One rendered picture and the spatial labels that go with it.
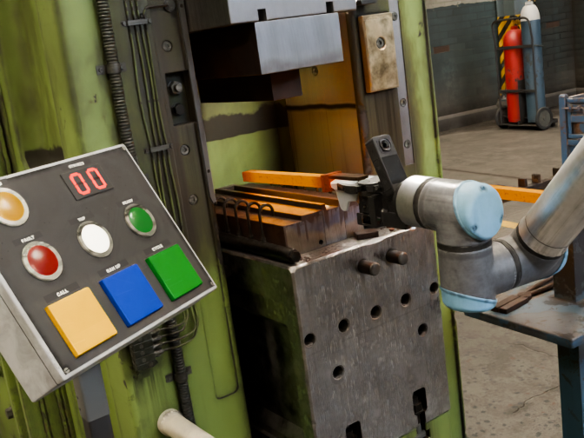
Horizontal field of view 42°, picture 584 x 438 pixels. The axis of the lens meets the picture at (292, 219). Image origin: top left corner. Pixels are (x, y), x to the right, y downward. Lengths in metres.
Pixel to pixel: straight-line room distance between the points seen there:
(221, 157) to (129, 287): 0.89
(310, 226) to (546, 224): 0.47
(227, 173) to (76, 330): 1.01
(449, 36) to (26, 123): 8.12
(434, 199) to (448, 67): 8.32
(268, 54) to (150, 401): 0.71
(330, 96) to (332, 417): 0.75
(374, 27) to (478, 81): 8.13
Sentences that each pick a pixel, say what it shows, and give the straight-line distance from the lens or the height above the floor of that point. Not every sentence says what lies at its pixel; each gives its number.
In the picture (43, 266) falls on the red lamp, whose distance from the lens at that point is 1.05.
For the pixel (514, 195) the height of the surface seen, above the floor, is 0.94.
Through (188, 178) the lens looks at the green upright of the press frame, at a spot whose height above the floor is 1.09.
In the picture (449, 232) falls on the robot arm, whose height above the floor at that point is 0.99.
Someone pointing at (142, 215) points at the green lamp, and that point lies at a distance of 1.19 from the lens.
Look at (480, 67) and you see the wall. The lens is 9.90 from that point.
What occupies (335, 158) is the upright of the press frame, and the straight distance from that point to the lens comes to 1.87.
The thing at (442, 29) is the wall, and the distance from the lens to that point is 9.53.
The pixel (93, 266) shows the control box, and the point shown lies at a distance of 1.09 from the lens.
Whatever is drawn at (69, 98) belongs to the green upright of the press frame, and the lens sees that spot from 1.43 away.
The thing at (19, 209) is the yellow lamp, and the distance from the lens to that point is 1.07.
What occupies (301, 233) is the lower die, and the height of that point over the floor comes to 0.96.
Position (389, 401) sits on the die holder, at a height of 0.56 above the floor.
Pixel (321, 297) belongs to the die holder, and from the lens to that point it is 1.48.
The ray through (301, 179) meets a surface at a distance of 1.58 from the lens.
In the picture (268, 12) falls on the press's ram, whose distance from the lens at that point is 1.45.
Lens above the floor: 1.33
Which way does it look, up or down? 13 degrees down
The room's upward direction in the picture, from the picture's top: 8 degrees counter-clockwise
